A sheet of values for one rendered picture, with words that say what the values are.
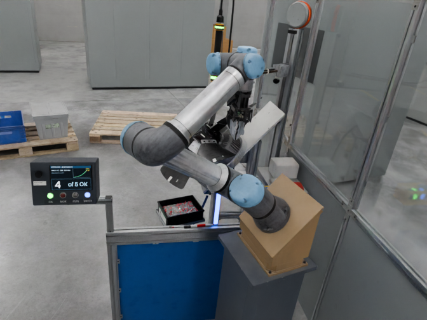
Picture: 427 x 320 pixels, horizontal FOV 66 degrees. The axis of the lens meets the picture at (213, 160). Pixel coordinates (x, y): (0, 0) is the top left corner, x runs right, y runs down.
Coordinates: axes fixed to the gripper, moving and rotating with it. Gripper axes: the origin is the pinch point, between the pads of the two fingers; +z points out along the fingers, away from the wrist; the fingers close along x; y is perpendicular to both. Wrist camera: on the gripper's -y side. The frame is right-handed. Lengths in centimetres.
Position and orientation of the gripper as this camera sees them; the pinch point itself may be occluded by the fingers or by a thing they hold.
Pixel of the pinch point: (234, 136)
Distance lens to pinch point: 135.6
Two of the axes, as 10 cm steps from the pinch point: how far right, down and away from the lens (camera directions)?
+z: -0.9, 8.9, 4.4
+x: 9.8, 0.0, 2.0
